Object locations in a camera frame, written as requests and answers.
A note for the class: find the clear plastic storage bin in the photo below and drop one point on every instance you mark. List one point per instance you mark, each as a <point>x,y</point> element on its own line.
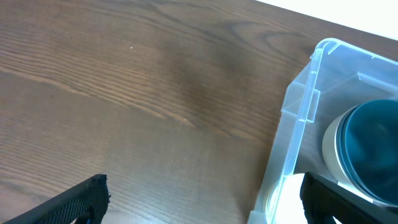
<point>338,77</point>

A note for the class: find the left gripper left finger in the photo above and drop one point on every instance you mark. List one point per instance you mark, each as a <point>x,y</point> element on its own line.
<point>85,203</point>

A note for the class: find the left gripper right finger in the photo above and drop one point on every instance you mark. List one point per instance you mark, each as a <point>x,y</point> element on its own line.
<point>325,202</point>

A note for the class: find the dark blue bowl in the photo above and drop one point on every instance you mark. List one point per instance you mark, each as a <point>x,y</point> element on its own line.
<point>342,149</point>
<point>373,146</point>

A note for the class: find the white small bowl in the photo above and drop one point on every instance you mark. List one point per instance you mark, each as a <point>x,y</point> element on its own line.
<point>287,199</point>

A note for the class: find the beige bowl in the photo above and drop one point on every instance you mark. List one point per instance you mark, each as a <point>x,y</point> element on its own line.
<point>330,147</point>

